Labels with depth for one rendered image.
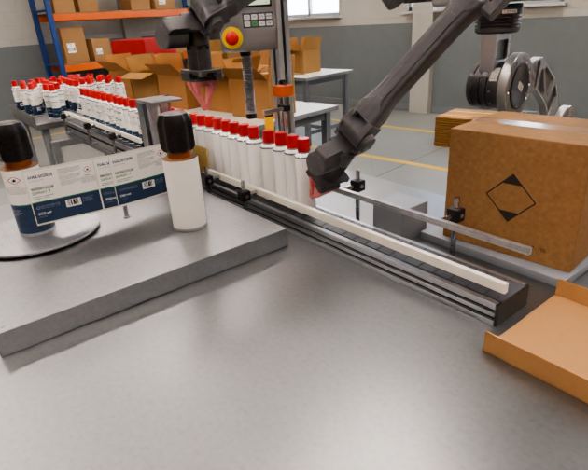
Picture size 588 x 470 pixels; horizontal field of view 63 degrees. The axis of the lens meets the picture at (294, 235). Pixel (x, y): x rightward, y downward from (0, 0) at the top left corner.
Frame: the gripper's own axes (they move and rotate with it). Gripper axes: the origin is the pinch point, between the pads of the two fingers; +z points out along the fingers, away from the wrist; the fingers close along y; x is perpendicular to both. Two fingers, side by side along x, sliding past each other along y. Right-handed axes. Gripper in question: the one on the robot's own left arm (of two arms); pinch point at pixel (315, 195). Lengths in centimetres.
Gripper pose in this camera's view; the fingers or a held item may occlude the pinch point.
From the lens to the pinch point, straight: 128.8
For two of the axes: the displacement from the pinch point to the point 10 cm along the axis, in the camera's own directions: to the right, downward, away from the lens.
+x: 5.1, 8.0, -3.0
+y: -7.8, 2.8, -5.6
